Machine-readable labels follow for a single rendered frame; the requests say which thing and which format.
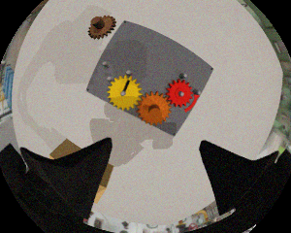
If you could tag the grey metal board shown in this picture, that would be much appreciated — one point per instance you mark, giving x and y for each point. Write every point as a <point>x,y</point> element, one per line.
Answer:
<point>155,61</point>

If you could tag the yellow gear with black stripe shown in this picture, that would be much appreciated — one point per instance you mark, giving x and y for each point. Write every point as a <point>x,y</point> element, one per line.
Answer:
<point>131,96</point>

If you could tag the red gear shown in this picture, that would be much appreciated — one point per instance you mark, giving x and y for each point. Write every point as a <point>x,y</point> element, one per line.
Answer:
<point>174,95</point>

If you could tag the brown gear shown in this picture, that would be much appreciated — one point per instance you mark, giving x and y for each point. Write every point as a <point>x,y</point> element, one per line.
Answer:
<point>100,26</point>

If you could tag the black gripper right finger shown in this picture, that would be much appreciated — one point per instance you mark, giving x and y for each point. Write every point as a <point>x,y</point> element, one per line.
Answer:
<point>231,176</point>

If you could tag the orange gear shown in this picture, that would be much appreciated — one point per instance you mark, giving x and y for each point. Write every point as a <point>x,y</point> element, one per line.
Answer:
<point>153,108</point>

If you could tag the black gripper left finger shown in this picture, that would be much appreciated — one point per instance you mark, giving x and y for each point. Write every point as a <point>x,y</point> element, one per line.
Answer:
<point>76,176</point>

